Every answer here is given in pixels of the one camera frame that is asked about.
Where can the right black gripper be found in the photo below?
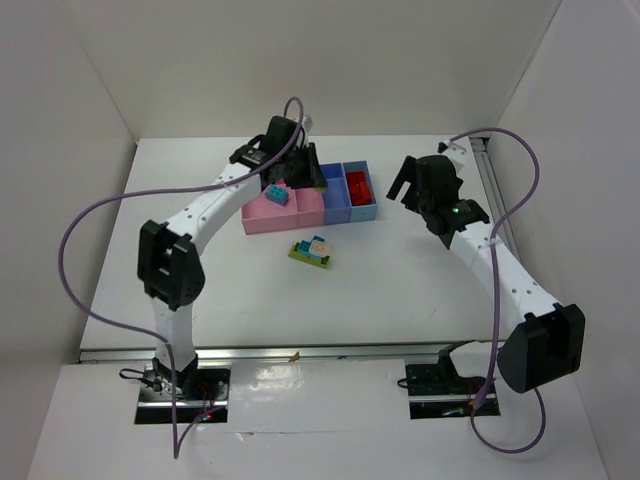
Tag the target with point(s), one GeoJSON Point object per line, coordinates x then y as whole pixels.
{"type": "Point", "coordinates": [411, 181]}

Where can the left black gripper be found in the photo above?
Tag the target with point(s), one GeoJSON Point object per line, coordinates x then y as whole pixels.
{"type": "Point", "coordinates": [304, 167]}

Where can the red rounded lego brick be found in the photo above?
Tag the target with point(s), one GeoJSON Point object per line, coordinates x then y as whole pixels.
{"type": "Point", "coordinates": [354, 177]}

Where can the small teal square lego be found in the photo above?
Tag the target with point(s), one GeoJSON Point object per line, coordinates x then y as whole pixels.
{"type": "Point", "coordinates": [277, 195]}

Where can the red lego arch brick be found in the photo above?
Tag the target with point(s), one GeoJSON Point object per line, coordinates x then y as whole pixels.
{"type": "Point", "coordinates": [360, 194]}

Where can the teal long lego brick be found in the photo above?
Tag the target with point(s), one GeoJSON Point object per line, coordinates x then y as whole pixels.
{"type": "Point", "coordinates": [306, 243]}

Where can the cream lego brick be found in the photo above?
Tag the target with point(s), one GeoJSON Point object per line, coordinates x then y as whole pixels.
{"type": "Point", "coordinates": [319, 248]}

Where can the long green lego brick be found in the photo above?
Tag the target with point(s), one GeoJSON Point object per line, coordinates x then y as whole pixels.
{"type": "Point", "coordinates": [319, 262]}

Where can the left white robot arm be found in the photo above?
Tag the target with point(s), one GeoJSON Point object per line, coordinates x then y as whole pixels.
{"type": "Point", "coordinates": [169, 253]}

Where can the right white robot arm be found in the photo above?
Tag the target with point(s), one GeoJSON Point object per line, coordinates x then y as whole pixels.
{"type": "Point", "coordinates": [535, 339]}

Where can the small pink container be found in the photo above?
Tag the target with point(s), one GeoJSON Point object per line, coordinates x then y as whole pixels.
{"type": "Point", "coordinates": [310, 208]}

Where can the purple-blue container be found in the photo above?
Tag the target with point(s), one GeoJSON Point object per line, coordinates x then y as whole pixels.
{"type": "Point", "coordinates": [337, 203]}

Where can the light blue container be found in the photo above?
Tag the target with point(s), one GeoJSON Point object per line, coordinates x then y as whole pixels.
{"type": "Point", "coordinates": [366, 212]}

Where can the large pink container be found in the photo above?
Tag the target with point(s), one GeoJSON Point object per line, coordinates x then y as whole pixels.
{"type": "Point", "coordinates": [262, 215]}

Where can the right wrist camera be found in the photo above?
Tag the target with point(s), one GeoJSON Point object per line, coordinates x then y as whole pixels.
{"type": "Point", "coordinates": [456, 153]}

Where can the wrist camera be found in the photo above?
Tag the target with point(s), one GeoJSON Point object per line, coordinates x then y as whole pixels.
{"type": "Point", "coordinates": [456, 153]}
{"type": "Point", "coordinates": [307, 123]}

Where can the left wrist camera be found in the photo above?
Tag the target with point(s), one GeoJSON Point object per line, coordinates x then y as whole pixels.
{"type": "Point", "coordinates": [307, 123]}

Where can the aluminium right rail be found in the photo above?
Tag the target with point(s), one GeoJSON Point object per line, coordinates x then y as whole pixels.
{"type": "Point", "coordinates": [486, 191]}

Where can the aluminium rail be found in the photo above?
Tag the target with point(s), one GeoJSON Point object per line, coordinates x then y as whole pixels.
{"type": "Point", "coordinates": [273, 353]}
{"type": "Point", "coordinates": [486, 191]}

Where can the aluminium front rail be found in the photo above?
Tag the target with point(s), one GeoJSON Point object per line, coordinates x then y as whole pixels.
{"type": "Point", "coordinates": [273, 353]}

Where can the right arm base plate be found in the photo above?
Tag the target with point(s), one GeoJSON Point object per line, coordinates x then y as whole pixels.
{"type": "Point", "coordinates": [437, 391]}

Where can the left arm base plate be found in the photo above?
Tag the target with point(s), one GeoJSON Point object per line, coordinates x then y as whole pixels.
{"type": "Point", "coordinates": [207, 395]}

